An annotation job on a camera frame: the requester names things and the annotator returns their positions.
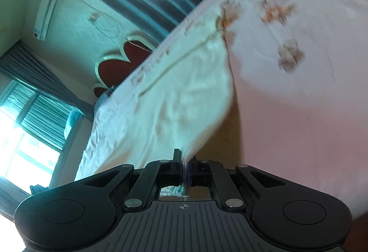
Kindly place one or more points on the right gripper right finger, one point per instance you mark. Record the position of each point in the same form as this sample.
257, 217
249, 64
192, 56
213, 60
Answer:
224, 184

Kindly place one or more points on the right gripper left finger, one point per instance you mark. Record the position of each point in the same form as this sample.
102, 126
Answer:
160, 178

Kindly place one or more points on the red heart shaped headboard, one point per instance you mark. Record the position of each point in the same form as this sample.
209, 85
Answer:
116, 65

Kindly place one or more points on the bright window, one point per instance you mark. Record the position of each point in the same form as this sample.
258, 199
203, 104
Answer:
35, 131

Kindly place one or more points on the pink floral bed sheet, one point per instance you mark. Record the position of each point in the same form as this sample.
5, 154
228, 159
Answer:
299, 109

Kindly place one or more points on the white air conditioner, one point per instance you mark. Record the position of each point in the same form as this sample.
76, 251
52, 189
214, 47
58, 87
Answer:
43, 18

